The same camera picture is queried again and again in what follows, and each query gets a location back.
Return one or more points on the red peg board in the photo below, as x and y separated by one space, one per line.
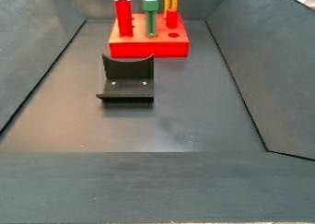
171 43

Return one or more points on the tall red square peg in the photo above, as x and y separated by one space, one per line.
125 17

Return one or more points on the red star peg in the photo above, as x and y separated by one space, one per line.
171 18

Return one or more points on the green pentagon-top peg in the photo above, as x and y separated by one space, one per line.
151 8

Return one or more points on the black curved bracket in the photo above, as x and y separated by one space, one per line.
129 79

